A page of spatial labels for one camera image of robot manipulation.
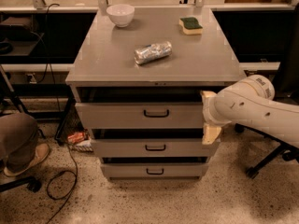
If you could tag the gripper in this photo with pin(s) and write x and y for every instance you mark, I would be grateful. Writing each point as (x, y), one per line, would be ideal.
(209, 112)

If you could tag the grey top drawer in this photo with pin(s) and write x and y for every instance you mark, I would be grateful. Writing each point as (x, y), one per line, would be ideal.
(141, 115)

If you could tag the grey drawer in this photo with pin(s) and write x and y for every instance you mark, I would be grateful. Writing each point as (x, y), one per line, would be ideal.
(127, 148)
(141, 115)
(154, 170)

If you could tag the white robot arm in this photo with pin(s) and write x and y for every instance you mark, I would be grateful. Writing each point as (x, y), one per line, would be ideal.
(249, 102)

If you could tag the grey metal drawer cabinet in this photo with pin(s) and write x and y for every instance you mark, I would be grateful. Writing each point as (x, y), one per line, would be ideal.
(106, 72)

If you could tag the grey bottom drawer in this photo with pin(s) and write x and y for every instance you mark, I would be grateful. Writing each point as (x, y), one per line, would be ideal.
(154, 170)

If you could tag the grey middle drawer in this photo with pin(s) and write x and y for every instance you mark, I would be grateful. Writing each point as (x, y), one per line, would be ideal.
(127, 148)

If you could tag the yellow green sponge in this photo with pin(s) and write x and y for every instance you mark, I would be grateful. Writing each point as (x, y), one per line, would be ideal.
(190, 26)

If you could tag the orange snack packet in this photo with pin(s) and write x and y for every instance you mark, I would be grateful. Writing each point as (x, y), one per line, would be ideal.
(77, 137)

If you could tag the white ceramic bowl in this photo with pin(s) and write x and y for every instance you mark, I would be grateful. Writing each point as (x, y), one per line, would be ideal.
(121, 15)

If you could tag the tan shoe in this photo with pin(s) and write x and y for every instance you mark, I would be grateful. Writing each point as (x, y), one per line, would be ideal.
(39, 154)

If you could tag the black chair caster left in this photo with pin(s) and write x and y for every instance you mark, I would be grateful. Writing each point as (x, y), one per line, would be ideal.
(31, 183)

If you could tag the person's leg brown trousers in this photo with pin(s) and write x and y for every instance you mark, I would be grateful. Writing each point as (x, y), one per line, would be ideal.
(18, 140)

